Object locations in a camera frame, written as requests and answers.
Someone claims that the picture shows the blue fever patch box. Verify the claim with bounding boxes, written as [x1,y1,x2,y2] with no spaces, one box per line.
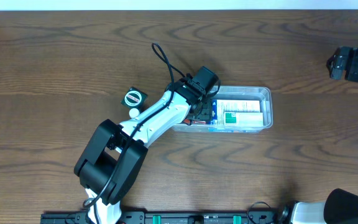
[209,100,263,133]

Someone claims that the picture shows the white green medicine box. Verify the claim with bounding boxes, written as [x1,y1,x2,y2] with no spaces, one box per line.
[223,112,264,127]

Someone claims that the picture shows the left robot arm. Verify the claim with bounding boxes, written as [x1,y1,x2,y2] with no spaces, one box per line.
[74,75,220,223]

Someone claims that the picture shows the clear plastic container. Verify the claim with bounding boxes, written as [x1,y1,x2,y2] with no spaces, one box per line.
[172,86,273,133]

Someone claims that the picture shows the dark bottle white cap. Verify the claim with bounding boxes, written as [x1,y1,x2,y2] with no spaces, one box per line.
[129,108,140,118]

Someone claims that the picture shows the green Zam-Buk box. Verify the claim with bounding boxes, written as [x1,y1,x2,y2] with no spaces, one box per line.
[121,86,148,109]

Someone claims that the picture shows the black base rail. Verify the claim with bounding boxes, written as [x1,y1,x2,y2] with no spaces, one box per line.
[40,211,277,224]

